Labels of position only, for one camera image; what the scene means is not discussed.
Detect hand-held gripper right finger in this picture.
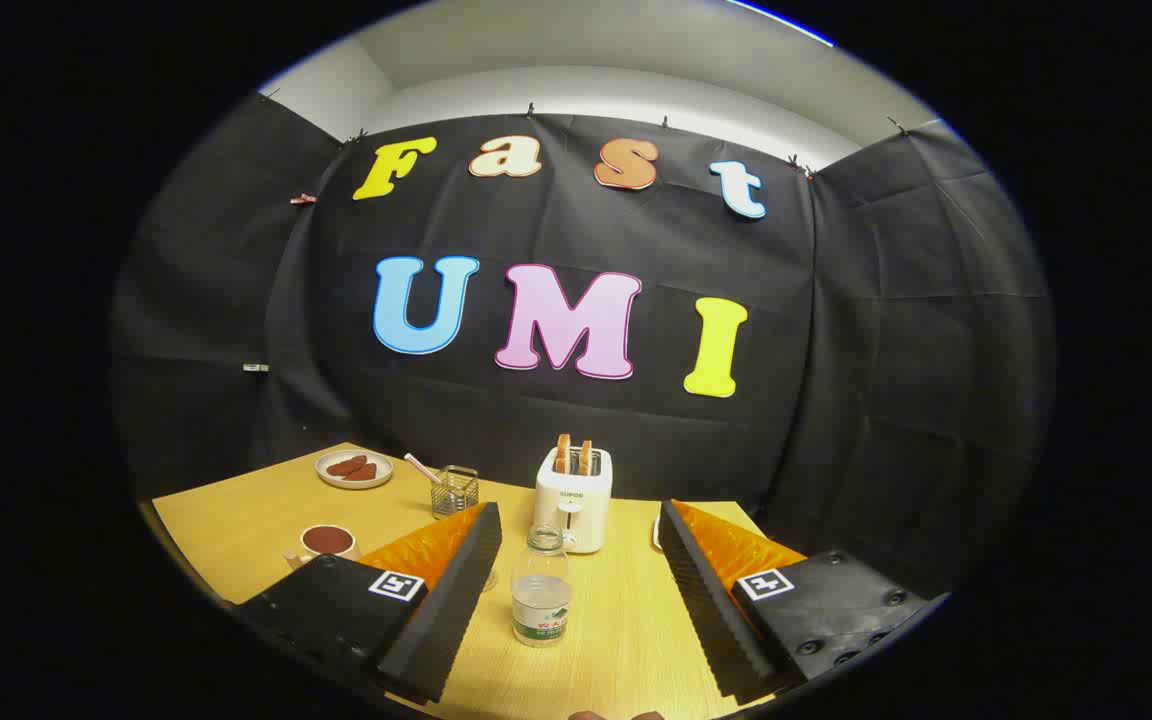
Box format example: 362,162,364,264
658,499,929,706

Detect white toaster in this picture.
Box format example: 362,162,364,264
534,446,614,554

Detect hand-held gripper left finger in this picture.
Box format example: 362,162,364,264
234,502,503,704

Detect metal wire basket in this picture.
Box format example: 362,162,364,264
431,465,480,519

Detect black backdrop cloth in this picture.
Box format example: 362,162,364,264
108,92,1055,601

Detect small white plate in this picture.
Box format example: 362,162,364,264
315,449,395,490

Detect wooden table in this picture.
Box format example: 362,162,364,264
152,442,772,719

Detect beige cup with wooden handle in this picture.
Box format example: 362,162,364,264
284,524,361,571

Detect clear plastic juice bottle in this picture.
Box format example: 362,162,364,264
511,524,573,648

